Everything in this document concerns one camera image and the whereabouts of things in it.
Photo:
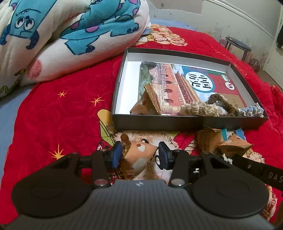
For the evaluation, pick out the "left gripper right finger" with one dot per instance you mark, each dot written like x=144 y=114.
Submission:
x=177 y=161

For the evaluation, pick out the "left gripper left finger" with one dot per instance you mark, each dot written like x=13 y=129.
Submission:
x=102 y=161

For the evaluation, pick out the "black hair scrunchie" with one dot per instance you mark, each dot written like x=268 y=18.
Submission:
x=194 y=174

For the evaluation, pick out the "brown triangular snack packet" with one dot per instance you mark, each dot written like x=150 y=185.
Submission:
x=234 y=145
x=148 y=104
x=136 y=163
x=209 y=140

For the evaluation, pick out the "beige knitted scrunchie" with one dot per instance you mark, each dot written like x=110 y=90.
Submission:
x=201 y=109

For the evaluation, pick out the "light blue knitted scrunchie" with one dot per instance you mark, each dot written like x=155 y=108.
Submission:
x=252 y=111

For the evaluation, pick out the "teal binder clip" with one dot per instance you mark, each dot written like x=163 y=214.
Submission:
x=224 y=134

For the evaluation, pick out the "blue binder clip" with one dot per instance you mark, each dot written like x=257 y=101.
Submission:
x=239 y=132

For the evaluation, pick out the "black shallow cardboard box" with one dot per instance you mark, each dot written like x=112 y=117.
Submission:
x=127 y=86

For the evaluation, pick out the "colourful history book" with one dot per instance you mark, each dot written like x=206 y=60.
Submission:
x=177 y=85

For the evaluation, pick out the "white door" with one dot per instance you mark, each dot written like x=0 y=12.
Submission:
x=273 y=66

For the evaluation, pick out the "striped brown ball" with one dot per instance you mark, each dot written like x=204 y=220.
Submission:
x=255 y=64

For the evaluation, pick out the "blue round stool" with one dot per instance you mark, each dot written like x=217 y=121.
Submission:
x=242 y=46

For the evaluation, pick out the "white blue monster quilt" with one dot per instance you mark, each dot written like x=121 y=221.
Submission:
x=43 y=40

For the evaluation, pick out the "dark hanging clothes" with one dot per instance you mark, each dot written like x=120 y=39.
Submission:
x=279 y=39

